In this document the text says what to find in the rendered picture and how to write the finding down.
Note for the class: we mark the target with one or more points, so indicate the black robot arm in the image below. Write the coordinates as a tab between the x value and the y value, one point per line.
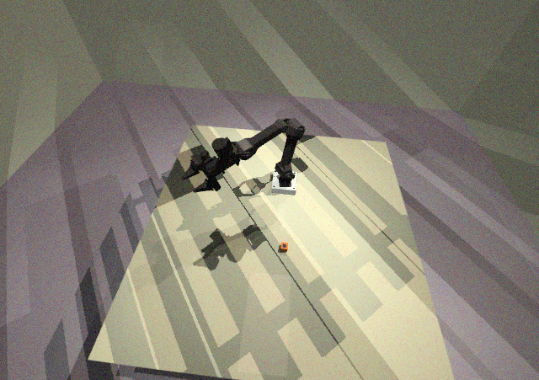
230	153

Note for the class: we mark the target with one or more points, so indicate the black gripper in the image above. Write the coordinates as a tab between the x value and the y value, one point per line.
213	168

